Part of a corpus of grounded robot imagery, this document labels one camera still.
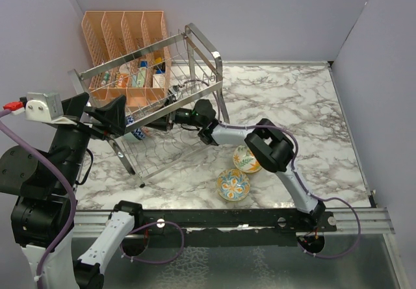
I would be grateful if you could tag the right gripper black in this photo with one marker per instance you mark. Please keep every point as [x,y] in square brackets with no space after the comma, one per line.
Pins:
[160,123]

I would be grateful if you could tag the green tube in organizer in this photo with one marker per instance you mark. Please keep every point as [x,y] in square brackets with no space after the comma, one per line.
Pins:
[139,78]

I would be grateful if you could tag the blue orange floral bowl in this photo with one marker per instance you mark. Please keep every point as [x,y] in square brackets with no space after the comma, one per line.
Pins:
[233,185]

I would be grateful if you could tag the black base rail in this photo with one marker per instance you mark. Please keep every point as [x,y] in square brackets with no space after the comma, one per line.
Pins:
[234,227]

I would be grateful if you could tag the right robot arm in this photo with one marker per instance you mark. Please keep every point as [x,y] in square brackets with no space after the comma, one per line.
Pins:
[271,147]

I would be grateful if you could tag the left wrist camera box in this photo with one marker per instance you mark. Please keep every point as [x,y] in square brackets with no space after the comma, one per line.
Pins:
[43,107]

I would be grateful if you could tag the leaf pattern white bowl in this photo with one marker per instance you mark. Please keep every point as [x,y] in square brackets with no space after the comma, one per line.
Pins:
[245,161]

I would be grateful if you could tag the steel wire dish rack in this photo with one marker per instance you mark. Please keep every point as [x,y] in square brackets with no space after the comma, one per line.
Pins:
[198,69]

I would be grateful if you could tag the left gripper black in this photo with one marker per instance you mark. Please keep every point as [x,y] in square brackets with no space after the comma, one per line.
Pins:
[112,114]

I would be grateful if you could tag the white blue box in organizer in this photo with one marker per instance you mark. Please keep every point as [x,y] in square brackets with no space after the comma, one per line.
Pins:
[158,78]

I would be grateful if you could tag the peach plastic file organizer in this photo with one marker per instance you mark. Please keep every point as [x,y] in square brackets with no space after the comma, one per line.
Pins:
[112,34]

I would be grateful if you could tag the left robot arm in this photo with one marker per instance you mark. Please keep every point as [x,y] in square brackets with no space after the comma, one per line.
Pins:
[45,182]

